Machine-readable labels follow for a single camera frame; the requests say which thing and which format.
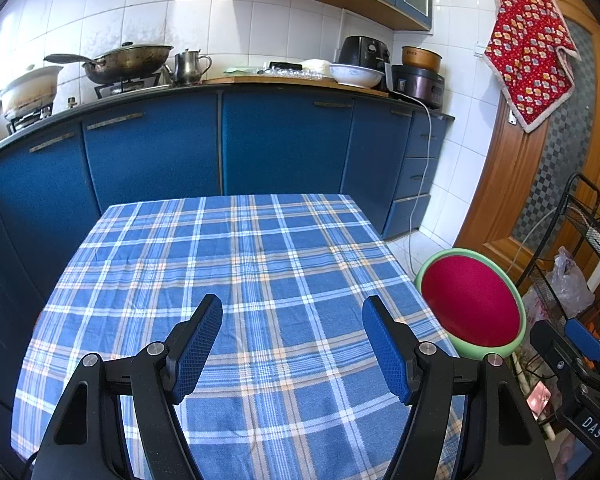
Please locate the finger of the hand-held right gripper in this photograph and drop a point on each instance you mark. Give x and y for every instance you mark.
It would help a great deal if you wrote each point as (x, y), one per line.
(550, 345)
(582, 337)

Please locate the white bowl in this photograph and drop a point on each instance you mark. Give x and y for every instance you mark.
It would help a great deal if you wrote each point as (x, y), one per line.
(355, 75)

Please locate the gas stove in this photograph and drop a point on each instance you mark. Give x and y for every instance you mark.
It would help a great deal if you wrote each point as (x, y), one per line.
(120, 87)

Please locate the blue base cabinets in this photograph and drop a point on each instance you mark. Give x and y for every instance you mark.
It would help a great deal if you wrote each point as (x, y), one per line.
(280, 140)

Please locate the wooden door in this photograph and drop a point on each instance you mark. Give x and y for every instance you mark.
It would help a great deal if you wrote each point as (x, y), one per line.
(495, 200)

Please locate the wooden cutting board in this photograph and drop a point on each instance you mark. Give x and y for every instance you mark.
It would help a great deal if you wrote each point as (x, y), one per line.
(260, 80)

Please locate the red patterned quilted cloth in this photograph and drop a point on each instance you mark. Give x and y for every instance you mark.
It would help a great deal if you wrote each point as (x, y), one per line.
(530, 50)

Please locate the clear plastic bag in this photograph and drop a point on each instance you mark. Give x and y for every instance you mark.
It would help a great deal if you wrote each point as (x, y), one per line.
(570, 285)

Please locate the red bucket with green rim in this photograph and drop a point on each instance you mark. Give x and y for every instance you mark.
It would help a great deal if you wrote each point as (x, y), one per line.
(465, 300)

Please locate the brown inner pot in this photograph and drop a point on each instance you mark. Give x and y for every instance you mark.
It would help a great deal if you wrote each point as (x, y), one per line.
(420, 57)

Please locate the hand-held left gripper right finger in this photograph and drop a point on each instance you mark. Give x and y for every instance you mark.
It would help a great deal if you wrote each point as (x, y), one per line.
(387, 355)

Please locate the pink packet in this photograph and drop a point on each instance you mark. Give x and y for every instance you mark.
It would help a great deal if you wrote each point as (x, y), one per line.
(540, 401)

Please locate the black air fryer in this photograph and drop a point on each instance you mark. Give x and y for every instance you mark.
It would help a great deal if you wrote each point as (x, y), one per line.
(362, 50)

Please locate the white cooking pot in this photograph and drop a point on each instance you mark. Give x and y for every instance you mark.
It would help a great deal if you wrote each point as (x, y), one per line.
(27, 92)

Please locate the white bag on counter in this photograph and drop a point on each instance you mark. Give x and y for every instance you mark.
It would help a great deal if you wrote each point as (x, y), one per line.
(316, 65)

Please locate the blue plaid tablecloth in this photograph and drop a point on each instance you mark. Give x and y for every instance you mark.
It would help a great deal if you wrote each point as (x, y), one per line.
(255, 260)

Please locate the dark rice cooker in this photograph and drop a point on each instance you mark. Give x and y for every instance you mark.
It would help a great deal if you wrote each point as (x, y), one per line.
(420, 85)

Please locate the metal kettle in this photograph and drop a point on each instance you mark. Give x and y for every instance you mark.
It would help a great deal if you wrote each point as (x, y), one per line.
(187, 67)

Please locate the metal wok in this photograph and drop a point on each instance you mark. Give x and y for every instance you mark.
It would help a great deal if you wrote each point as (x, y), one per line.
(130, 60)

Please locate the clear plastic tray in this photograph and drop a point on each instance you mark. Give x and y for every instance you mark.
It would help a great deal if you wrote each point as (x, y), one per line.
(292, 72)

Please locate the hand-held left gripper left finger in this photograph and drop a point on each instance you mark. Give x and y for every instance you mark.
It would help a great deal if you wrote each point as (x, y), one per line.
(197, 350)

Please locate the black metal rack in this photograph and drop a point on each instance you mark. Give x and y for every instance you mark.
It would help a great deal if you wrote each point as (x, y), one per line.
(595, 230)

